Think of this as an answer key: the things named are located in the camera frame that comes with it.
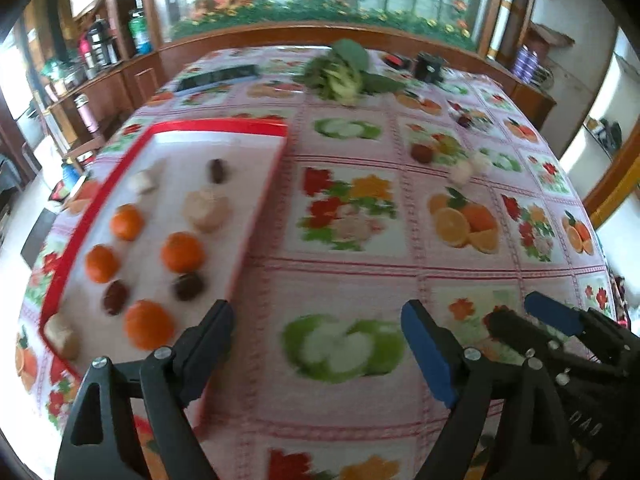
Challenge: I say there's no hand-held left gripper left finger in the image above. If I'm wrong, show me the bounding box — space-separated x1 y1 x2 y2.
54 299 236 480

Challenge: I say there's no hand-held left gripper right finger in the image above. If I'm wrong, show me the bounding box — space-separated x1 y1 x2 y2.
401 299 587 480

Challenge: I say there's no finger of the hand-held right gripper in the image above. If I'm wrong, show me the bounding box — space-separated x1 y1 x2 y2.
486 309 576 376
524 291 640 361

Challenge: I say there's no orange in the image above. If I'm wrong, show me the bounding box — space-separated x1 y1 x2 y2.
161 231 206 275
124 300 176 351
85 245 121 283
110 204 146 242

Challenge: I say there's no large pale cream fruit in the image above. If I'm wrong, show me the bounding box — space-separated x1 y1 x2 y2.
182 187 232 233

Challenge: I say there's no red tray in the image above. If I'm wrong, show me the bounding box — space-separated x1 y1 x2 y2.
39 117 290 431

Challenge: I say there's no floral print tablecloth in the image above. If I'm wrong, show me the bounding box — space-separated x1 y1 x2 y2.
15 45 621 480

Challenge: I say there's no grey floor mat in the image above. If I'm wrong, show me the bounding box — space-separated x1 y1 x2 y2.
22 207 57 266

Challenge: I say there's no blue plastic jug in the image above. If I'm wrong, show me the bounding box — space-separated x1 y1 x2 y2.
61 160 84 196

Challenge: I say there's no wooden side cabinet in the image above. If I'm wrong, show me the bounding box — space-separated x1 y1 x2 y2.
510 22 558 131

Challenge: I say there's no stack of purple cans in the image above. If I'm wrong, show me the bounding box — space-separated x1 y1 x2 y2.
515 45 542 82

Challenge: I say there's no pink thermos bottle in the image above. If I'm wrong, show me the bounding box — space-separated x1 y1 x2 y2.
75 94 99 134

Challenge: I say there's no wooden counter cabinet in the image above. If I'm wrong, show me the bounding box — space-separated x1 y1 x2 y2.
42 50 166 161

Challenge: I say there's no black box device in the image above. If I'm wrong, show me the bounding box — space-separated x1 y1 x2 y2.
416 52 446 82

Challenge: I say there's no leafy green vegetable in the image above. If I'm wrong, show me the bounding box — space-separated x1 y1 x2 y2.
295 39 406 106

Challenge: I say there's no black thermos jug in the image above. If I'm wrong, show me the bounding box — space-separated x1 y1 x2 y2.
85 19 118 68

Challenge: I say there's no green plastic bottle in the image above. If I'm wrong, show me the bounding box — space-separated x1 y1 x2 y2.
127 9 153 55

